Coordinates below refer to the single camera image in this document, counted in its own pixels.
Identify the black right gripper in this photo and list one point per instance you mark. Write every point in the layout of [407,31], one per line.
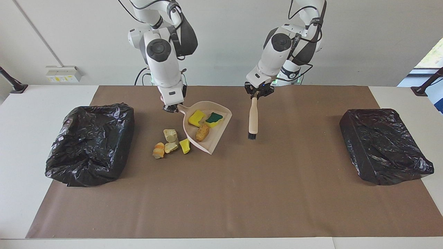
[171,108]

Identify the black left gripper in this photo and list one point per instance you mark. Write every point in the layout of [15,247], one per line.
[259,89]

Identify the beige brush with black bristles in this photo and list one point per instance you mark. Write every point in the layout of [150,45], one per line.
[253,117]

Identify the pale beige foam chunk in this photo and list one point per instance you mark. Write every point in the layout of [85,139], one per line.
[170,135]

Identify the yellow sponge block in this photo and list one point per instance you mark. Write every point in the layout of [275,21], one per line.
[196,118]

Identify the brown bread roll shaped sponge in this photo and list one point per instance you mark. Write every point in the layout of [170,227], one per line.
[202,132]

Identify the pale grey-green foam chunk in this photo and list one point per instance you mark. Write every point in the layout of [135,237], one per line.
[171,147]

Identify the small yellow sponge wedge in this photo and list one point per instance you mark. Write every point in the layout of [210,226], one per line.
[185,146]

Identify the green and yellow sponge piece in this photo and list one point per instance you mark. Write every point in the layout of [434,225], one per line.
[214,119]

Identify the orange striped foam chunk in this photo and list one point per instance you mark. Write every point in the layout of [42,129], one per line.
[159,150]

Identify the beige plastic dustpan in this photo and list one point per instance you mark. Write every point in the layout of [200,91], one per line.
[211,141]

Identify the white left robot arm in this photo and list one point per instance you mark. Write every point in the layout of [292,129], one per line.
[273,58]

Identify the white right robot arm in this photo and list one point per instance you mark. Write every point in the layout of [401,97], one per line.
[162,69]

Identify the bin lined with black bag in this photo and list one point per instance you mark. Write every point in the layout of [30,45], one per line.
[384,148]
[90,152]

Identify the brown paper table mat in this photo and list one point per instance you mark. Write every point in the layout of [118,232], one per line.
[242,193]

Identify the blue object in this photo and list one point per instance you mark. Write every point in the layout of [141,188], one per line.
[438,105]

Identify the window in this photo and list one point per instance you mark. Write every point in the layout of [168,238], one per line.
[434,55]

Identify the white wall socket box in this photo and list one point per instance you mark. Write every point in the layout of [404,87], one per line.
[64,74]

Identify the white wall conduit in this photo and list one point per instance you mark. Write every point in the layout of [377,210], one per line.
[38,33]

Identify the black camera stand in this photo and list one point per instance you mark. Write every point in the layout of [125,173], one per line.
[424,88]
[14,84]

